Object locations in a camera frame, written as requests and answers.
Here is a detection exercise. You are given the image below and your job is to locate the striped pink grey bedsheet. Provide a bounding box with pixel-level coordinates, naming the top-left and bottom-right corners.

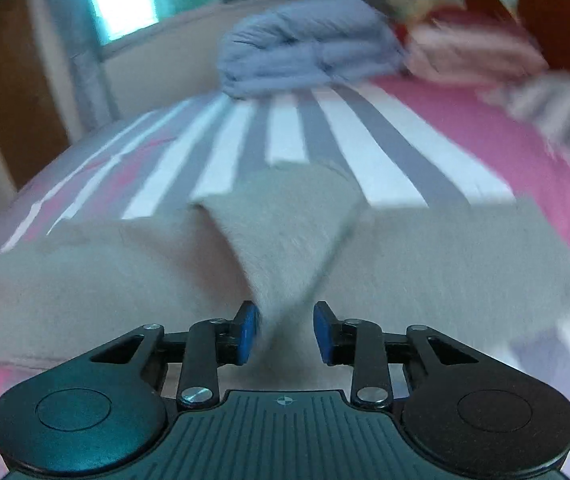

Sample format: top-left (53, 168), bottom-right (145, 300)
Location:
top-left (0, 72), bottom-right (570, 480)

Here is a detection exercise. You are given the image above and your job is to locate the folded blue-grey duvet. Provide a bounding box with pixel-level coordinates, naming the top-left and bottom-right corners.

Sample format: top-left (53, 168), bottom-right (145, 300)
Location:
top-left (218, 0), bottom-right (405, 99)

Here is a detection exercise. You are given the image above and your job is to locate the brown wooden door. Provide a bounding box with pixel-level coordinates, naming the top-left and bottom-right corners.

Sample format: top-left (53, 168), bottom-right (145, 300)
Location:
top-left (0, 0), bottom-right (69, 188)

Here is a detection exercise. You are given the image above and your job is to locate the pink striped folded blanket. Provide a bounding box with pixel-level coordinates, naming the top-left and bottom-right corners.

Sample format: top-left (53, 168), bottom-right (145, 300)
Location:
top-left (404, 6), bottom-right (549, 86)

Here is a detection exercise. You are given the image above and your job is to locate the grey white striped pillow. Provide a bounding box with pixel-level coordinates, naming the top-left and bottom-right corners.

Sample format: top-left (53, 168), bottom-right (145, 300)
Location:
top-left (479, 72), bottom-right (570, 161)

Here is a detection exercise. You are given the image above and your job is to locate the grey side curtain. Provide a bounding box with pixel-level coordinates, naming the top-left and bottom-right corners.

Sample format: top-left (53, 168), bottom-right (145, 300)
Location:
top-left (46, 0), bottom-right (119, 131)

